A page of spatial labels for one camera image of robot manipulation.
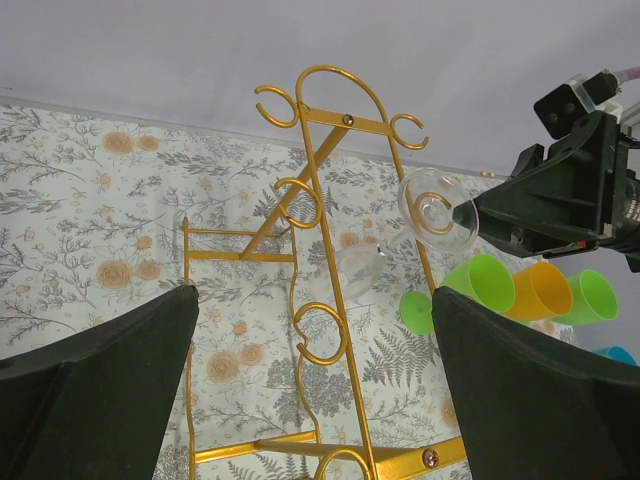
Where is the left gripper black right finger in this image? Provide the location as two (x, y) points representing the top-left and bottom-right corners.
(432, 287), (639, 479)

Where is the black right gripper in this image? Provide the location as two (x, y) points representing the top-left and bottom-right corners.
(452, 103), (639, 273)

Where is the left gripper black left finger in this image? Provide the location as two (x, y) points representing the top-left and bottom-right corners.
(1, 285), (199, 479)

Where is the orange plastic wine glass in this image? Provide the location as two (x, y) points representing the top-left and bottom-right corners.
(504, 262), (573, 322)

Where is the green plastic wine glass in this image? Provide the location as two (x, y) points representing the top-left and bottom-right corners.
(399, 254), (516, 335)
(552, 269), (619, 326)

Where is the blue plastic wine glass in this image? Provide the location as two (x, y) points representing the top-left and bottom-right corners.
(594, 346), (638, 366)

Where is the rear clear wine glass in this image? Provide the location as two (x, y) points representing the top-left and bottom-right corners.
(335, 168), (479, 300)

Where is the floral patterned table mat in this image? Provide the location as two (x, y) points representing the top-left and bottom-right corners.
(0, 102), (581, 480)

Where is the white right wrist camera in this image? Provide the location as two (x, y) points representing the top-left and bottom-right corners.
(533, 70), (623, 140)

